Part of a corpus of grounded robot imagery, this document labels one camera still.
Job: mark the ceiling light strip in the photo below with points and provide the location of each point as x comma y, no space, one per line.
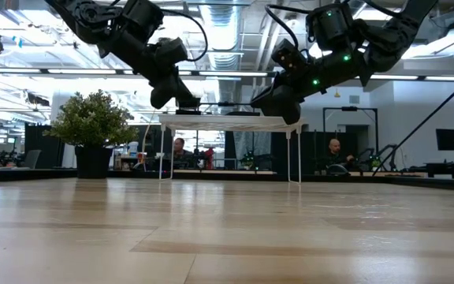
81,71
394,77
235,73
451,78

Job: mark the small black square plate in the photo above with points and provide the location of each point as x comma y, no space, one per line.
188,112

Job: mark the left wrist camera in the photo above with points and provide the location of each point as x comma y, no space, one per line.
170,51

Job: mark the silver ventilation duct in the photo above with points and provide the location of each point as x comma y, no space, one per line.
223,39

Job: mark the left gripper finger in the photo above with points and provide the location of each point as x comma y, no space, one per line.
189,98
162,96

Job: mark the person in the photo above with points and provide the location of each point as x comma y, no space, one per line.
335,148
179,146

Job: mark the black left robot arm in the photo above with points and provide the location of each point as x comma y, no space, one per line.
93,17

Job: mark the black partition panel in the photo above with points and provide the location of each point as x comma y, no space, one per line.
39,142
313,150

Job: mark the black background table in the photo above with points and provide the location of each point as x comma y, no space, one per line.
447,167

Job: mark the artificial green potted plant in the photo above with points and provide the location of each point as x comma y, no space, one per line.
91,118

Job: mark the black scalloped round plate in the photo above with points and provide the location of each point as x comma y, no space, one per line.
243,113

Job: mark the black diagonal frame strut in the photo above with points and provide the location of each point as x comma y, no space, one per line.
424,120

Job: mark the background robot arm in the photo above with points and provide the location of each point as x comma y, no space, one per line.
254,159
376,155

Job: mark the black monitor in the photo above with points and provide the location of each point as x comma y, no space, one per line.
447,139

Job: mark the black gantry stand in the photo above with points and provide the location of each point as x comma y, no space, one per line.
349,108

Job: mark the grey chair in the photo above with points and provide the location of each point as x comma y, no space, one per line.
30,158

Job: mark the red background object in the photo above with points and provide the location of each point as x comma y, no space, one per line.
210,155

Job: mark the yellow hanging pendant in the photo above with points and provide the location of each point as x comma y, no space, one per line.
337,94

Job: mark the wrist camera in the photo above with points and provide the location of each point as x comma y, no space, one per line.
170,51
288,55

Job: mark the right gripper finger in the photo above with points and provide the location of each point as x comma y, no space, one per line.
262,100
288,104

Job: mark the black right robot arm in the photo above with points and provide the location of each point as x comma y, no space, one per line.
380,31

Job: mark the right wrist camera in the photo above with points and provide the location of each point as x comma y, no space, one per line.
288,55

